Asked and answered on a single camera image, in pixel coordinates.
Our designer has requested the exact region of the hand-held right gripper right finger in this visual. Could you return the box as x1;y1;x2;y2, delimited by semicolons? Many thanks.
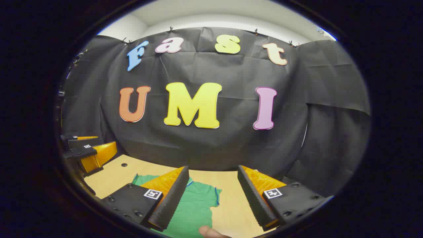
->
237;165;334;232

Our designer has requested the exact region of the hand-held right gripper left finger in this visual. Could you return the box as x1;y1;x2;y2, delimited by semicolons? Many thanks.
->
99;165;190;232

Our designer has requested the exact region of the green T-shirt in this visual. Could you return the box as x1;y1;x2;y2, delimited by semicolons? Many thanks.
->
132;174;221;238

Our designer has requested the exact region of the black backdrop cloth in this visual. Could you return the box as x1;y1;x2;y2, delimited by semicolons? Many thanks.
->
61;26;371;198

